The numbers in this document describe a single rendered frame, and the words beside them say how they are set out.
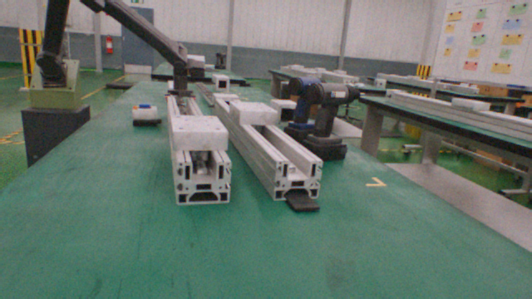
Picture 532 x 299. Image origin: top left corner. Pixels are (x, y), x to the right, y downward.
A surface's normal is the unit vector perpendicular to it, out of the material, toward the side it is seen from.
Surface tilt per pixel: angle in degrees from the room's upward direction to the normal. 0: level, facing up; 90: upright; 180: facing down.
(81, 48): 90
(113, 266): 0
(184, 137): 90
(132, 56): 90
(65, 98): 90
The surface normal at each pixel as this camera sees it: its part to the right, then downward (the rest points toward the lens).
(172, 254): 0.09, -0.95
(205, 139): 0.30, 0.30
